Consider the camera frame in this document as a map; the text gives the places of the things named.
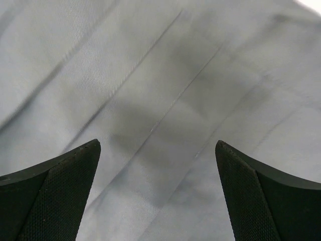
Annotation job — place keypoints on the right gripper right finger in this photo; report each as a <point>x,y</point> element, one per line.
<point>265,203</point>

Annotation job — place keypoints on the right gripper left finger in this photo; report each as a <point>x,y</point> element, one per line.
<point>47,201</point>

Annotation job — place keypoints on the grey pleated skirt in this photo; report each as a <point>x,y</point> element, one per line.
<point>158,83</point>

